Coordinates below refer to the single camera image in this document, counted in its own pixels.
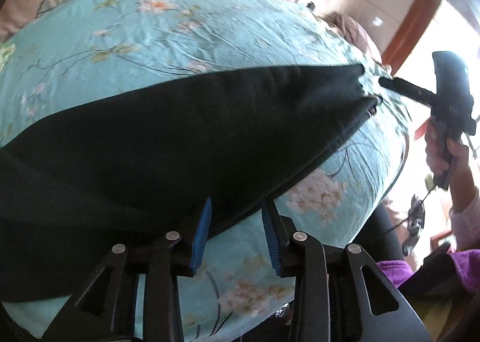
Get person's right hand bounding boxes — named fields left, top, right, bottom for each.
left=425, top=118, right=476, bottom=213

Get purple sleeve forearm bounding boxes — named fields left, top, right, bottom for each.
left=376, top=191, right=480, bottom=294

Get pink crumpled cloth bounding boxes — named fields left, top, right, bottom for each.
left=320, top=12, right=383, bottom=64

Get light blue floral bedsheet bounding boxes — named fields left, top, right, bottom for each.
left=1, top=0, right=408, bottom=341

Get red wooden door frame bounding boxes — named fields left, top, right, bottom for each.
left=382, top=0, right=442, bottom=74

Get black pants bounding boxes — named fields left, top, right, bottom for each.
left=1, top=64, right=379, bottom=302

